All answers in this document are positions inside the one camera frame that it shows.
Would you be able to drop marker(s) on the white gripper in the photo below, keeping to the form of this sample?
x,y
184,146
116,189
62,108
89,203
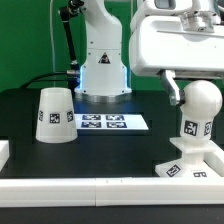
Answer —
x,y
159,44

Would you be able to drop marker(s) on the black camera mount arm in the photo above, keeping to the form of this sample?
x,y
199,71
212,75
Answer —
x,y
71,10

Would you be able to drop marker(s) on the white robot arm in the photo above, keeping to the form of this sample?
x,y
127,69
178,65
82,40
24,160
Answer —
x,y
103,76

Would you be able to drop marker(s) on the white marker sheet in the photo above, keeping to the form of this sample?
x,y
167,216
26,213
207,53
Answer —
x,y
110,122

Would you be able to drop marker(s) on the white right rail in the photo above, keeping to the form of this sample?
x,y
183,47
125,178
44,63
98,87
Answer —
x,y
216,161

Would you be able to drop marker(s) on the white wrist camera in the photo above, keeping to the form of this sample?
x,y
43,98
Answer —
x,y
159,7

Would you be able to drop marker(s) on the white front rail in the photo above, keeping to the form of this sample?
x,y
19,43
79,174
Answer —
x,y
63,192

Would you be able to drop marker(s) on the white lamp bulb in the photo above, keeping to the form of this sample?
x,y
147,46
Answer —
x,y
203,103

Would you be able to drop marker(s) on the white left rail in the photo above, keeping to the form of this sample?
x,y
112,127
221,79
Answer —
x,y
4,152

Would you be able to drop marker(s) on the white lamp shade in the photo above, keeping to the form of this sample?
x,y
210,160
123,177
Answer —
x,y
56,118

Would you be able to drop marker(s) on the white rail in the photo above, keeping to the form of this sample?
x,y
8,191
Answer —
x,y
4,152
216,161
63,192

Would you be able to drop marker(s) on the white lamp base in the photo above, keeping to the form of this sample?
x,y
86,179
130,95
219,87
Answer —
x,y
192,163

